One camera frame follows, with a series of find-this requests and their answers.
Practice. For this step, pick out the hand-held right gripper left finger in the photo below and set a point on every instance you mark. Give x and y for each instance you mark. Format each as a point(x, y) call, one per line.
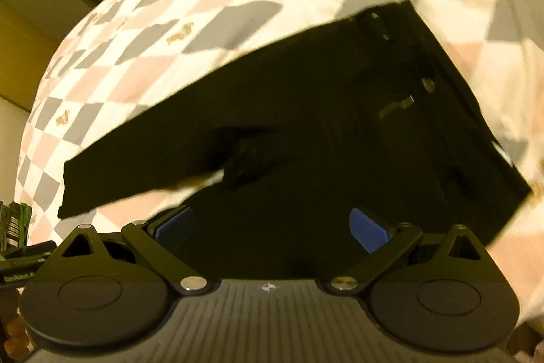
point(174, 227)

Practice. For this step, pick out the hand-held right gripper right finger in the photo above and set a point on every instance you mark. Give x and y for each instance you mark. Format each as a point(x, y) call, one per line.
point(369, 230)

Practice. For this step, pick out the black pants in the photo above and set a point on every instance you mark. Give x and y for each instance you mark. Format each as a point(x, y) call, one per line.
point(323, 142)

